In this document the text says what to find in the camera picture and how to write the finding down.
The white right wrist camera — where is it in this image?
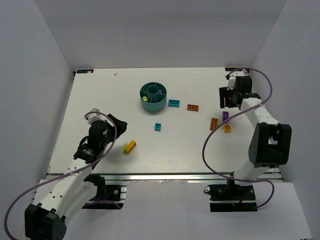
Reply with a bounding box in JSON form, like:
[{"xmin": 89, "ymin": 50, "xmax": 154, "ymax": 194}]
[{"xmin": 227, "ymin": 71, "xmax": 245, "ymax": 91}]

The blue corner label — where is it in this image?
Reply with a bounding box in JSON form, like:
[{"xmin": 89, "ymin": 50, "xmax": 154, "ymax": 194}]
[
  {"xmin": 224, "ymin": 67, "xmax": 243, "ymax": 72},
  {"xmin": 76, "ymin": 69, "xmax": 94, "ymax": 74}
]

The yellow-orange long lego brick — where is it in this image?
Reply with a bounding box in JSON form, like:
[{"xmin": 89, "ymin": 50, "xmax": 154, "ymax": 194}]
[{"xmin": 125, "ymin": 140, "xmax": 137, "ymax": 154}]

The aluminium table rail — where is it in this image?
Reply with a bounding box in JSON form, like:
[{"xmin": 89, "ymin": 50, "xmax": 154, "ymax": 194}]
[
  {"xmin": 243, "ymin": 67, "xmax": 285, "ymax": 180},
  {"xmin": 47, "ymin": 172, "xmax": 285, "ymax": 182}
]

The orange 2x3 lego brick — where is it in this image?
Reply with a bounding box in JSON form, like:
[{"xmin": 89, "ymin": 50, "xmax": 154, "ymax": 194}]
[{"xmin": 209, "ymin": 118, "xmax": 218, "ymax": 131}]

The teal round divided container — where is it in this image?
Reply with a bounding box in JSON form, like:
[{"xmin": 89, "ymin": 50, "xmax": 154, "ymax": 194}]
[{"xmin": 139, "ymin": 82, "xmax": 167, "ymax": 114}]

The teal long lego brick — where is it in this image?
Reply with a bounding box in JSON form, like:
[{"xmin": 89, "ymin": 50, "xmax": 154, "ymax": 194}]
[{"xmin": 168, "ymin": 99, "xmax": 180, "ymax": 108}]

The right blue corner label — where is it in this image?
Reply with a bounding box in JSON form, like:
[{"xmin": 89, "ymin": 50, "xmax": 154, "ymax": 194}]
[{"xmin": 224, "ymin": 67, "xmax": 243, "ymax": 72}]

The aluminium front table rail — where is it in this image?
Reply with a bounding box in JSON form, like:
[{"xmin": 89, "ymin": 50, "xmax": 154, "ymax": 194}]
[{"xmin": 47, "ymin": 172, "xmax": 285, "ymax": 182}]

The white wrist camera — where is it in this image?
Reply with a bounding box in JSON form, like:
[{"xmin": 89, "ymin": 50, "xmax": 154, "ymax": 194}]
[
  {"xmin": 227, "ymin": 71, "xmax": 245, "ymax": 91},
  {"xmin": 84, "ymin": 108, "xmax": 105, "ymax": 126}
]

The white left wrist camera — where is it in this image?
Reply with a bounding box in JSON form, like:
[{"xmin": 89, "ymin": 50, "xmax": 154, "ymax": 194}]
[{"xmin": 84, "ymin": 108, "xmax": 105, "ymax": 126}]

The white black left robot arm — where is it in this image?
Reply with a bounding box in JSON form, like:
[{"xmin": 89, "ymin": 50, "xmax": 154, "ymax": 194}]
[{"xmin": 24, "ymin": 109, "xmax": 128, "ymax": 240}]

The small teal square lego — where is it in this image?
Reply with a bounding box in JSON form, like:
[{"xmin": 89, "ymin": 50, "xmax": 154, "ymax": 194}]
[{"xmin": 154, "ymin": 123, "xmax": 162, "ymax": 132}]

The dark orange long lego brick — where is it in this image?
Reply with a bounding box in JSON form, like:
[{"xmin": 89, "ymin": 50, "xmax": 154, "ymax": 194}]
[{"xmin": 187, "ymin": 104, "xmax": 199, "ymax": 112}]

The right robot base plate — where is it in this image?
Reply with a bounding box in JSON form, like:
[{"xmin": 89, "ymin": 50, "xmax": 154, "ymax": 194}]
[{"xmin": 203, "ymin": 184, "xmax": 258, "ymax": 213}]

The light green small lego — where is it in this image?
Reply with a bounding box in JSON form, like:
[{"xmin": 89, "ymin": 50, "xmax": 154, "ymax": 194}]
[{"xmin": 121, "ymin": 143, "xmax": 129, "ymax": 155}]

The aluminium right table rail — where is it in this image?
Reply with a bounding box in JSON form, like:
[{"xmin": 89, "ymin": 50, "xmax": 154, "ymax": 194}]
[{"xmin": 243, "ymin": 67, "xmax": 285, "ymax": 180}]

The left blue corner label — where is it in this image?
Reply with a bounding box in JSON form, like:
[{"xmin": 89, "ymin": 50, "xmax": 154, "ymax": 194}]
[{"xmin": 76, "ymin": 69, "xmax": 94, "ymax": 74}]

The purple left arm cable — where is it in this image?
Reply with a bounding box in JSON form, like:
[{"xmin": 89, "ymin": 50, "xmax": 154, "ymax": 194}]
[{"xmin": 4, "ymin": 111, "xmax": 118, "ymax": 240}]

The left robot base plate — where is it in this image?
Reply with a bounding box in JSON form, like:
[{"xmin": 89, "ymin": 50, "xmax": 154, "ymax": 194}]
[{"xmin": 82, "ymin": 184, "xmax": 127, "ymax": 210}]

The purple long lego brick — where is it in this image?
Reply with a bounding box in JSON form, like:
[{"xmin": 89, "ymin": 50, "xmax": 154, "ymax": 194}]
[{"xmin": 222, "ymin": 111, "xmax": 230, "ymax": 124}]

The yellow small lego brick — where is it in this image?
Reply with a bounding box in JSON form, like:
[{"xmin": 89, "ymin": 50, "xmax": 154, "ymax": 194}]
[{"xmin": 223, "ymin": 124, "xmax": 232, "ymax": 133}]

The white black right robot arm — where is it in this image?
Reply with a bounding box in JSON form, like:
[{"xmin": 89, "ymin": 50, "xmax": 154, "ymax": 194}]
[{"xmin": 219, "ymin": 76, "xmax": 292, "ymax": 197}]

